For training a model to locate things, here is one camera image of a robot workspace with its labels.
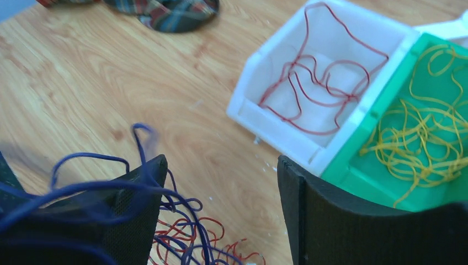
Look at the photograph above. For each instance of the green plastic bin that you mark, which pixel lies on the green plastic bin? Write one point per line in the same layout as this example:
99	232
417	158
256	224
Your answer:
410	150

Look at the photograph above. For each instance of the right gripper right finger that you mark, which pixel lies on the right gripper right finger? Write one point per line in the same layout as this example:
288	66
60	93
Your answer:
327	225

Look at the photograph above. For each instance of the plaid flannel shirt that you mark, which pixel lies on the plaid flannel shirt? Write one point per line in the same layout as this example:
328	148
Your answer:
172	16

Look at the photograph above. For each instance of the white plastic bin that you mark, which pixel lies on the white plastic bin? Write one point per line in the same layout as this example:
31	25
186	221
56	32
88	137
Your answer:
309	86

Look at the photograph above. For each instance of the metal clothes rack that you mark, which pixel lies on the metal clothes rack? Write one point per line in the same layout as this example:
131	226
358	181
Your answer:
452	30

